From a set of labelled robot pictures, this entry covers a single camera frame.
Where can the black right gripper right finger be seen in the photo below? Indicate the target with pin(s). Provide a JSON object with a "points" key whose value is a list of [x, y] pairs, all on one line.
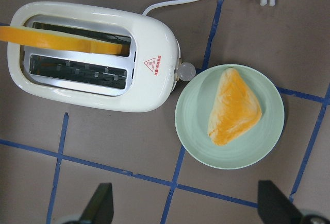
{"points": [[274, 207]]}

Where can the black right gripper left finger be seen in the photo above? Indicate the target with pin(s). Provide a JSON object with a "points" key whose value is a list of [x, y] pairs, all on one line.
{"points": [[100, 208]]}

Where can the white two-slot toaster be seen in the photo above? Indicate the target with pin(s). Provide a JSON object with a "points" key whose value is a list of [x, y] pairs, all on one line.
{"points": [[138, 82]]}

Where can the translucent toaster lever knob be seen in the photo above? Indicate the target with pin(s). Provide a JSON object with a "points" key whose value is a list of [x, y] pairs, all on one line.
{"points": [[186, 71]]}

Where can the light green plate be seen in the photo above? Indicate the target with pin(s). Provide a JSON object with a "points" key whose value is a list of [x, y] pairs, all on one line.
{"points": [[194, 107]]}

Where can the triangular toasted sandwich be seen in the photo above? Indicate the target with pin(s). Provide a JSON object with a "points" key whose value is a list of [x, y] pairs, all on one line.
{"points": [[235, 111]]}

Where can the orange-crust bread slice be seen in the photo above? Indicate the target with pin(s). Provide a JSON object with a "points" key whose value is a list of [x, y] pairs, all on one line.
{"points": [[59, 41]]}

